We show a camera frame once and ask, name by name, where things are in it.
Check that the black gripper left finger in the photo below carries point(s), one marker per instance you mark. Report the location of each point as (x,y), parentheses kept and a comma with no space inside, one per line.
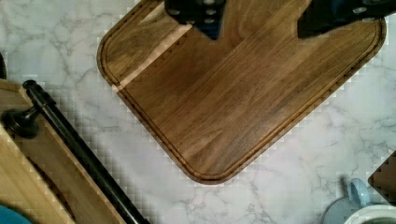
(205,15)

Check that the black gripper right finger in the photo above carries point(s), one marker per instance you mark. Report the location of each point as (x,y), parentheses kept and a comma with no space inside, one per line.
(323,16)

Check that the light wooden drawer cabinet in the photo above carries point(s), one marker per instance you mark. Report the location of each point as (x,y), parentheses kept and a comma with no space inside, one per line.
(74,188)

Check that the dark wooden cutting board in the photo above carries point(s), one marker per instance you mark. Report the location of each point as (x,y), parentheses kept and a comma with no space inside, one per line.
(216,105)

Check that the dark wooden block corner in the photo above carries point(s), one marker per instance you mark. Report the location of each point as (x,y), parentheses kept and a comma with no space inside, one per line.
(383,179)

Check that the light blue mug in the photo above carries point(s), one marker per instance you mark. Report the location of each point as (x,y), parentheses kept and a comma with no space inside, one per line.
(358,196)

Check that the white bowl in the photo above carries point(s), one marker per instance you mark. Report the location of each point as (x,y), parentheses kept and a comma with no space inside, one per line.
(375,214)

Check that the dark object at left edge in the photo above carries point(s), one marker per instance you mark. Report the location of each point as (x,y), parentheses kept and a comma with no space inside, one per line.
(3,70)

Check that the teal blue object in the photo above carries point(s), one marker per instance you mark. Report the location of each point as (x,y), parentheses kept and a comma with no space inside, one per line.
(9,216)

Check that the black metal drawer handle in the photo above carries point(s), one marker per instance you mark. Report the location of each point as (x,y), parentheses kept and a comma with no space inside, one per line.
(29,97)

